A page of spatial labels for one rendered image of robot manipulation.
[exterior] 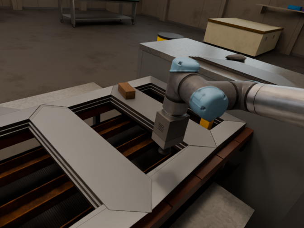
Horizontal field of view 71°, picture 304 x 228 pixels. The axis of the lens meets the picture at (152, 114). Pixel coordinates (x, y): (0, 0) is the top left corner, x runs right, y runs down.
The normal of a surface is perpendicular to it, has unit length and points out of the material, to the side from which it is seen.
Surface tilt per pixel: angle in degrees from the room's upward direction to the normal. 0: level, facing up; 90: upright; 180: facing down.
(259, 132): 90
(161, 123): 89
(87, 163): 0
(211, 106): 90
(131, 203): 0
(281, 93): 47
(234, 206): 0
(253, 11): 90
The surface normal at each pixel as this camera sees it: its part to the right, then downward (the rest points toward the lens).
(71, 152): 0.13, -0.84
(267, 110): -0.86, 0.43
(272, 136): -0.69, 0.30
